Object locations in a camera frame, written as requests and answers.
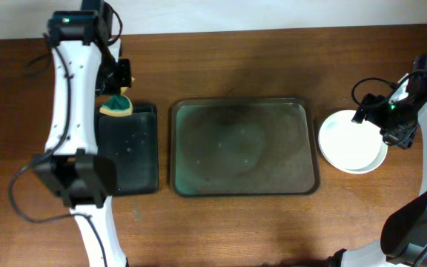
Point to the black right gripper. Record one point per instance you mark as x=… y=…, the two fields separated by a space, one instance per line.
x=368 y=110

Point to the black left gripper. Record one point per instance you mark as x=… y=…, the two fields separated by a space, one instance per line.
x=125 y=81

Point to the green yellow sponge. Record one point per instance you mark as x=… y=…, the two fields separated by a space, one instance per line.
x=117 y=106

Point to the white plate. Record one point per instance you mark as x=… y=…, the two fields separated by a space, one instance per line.
x=351 y=147

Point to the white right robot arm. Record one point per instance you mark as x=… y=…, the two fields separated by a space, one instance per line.
x=403 y=241

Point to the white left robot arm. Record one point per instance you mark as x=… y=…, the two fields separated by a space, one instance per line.
x=88 y=63

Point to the small black tray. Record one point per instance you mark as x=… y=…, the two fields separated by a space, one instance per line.
x=131 y=142

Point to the large dark serving tray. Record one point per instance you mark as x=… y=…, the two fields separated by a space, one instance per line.
x=243 y=147

